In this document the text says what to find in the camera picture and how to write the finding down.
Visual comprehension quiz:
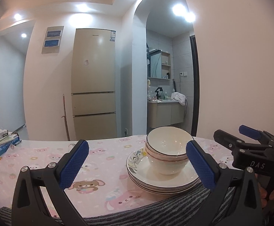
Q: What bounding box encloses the large white cartoon plate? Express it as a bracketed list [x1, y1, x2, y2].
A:
[128, 174, 201, 195]

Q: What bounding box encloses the green notebook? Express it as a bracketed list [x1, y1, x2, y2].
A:
[0, 134, 19, 145]

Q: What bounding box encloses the pink patterned bowl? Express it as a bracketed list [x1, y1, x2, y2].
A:
[145, 143, 189, 176]

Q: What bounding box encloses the white plate with life text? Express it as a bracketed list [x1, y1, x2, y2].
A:
[126, 148, 199, 187]

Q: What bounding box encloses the striped grey black cloth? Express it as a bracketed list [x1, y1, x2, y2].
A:
[0, 180, 237, 226]

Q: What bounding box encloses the white towel on sink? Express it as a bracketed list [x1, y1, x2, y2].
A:
[171, 92, 186, 106]

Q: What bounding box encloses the red handled broom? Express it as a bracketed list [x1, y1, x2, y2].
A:
[62, 94, 71, 141]

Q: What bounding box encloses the mirror cabinet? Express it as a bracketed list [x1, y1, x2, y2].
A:
[147, 47, 172, 79]

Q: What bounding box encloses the person's right hand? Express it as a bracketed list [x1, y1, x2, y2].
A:
[254, 174, 274, 208]

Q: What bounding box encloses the bathroom vanity cabinet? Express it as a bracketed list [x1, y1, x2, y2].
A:
[147, 100, 185, 129]

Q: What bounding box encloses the white ribbed bowl black rim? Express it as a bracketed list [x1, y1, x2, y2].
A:
[146, 127, 193, 156]

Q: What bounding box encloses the beige three-door refrigerator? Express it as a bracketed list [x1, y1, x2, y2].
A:
[71, 29, 117, 140]

